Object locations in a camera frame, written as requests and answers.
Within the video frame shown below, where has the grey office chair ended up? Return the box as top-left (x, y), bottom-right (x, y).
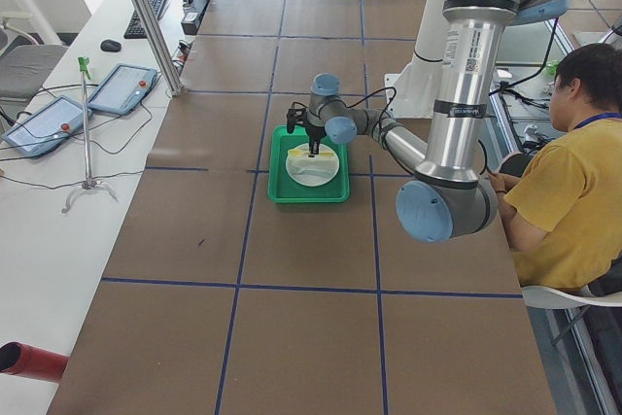
top-left (1, 11), bottom-right (68, 104)

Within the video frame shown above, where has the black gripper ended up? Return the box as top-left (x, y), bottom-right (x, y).
top-left (305, 122), bottom-right (326, 157)

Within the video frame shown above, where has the black computer mouse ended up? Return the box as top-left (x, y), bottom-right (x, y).
top-left (100, 39), bottom-right (122, 52)

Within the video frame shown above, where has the yellow plastic spoon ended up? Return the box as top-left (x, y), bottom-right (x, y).
top-left (288, 148), bottom-right (336, 158)

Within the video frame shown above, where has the green plastic tray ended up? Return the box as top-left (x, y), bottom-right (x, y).
top-left (268, 125), bottom-right (350, 203)

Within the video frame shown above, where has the aluminium frame post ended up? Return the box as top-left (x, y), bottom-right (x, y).
top-left (131, 0), bottom-right (183, 96)

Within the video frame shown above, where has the white chair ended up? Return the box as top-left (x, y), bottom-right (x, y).
top-left (521, 286), bottom-right (621, 310)

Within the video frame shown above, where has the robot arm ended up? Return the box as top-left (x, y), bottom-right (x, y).
top-left (288, 0), bottom-right (570, 243)

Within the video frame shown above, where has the pale green plastic fork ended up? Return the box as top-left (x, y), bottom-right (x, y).
top-left (291, 167), bottom-right (336, 180)

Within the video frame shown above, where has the brown paper table cover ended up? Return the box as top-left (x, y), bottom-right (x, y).
top-left (50, 0), bottom-right (555, 414)

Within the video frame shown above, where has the metal reacher grabber tool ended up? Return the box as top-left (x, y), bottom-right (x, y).
top-left (61, 56), bottom-right (118, 214)

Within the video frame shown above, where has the near blue teach pendant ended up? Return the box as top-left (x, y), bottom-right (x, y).
top-left (2, 95), bottom-right (84, 158)

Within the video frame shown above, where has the red cylinder tube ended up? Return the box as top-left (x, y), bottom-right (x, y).
top-left (1, 342), bottom-right (69, 383)

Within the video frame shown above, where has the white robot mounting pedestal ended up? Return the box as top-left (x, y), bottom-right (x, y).
top-left (383, 0), bottom-right (492, 121)

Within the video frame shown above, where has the black keyboard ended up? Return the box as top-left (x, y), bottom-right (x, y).
top-left (122, 0), bottom-right (169, 40)

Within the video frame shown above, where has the person in yellow shirt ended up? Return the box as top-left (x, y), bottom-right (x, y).
top-left (488, 43), bottom-right (621, 292)

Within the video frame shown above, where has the blue teach pendant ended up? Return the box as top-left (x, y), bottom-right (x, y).
top-left (2, 95), bottom-right (84, 158)
top-left (87, 63), bottom-right (157, 116)

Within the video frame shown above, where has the white round plate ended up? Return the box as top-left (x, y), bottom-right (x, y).
top-left (285, 143), bottom-right (340, 187)

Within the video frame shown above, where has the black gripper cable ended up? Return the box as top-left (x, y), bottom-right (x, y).
top-left (344, 86), bottom-right (398, 132)

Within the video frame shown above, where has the far blue teach pendant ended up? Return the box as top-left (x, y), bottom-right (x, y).
top-left (87, 63), bottom-right (157, 116)

